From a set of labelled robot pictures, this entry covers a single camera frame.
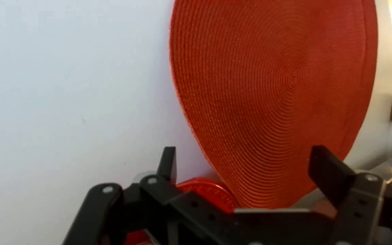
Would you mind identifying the red round placemat top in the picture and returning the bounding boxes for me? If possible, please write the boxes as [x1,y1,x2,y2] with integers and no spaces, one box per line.
[170,0,377,208]

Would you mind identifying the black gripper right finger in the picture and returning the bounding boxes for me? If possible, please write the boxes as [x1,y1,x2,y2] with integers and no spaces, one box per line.
[309,145,385,245]

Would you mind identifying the red plastic bowl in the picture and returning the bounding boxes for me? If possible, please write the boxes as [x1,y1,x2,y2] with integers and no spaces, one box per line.
[124,177,238,245]

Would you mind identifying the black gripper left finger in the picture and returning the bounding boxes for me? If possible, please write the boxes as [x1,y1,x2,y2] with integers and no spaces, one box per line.
[62,145,179,245]

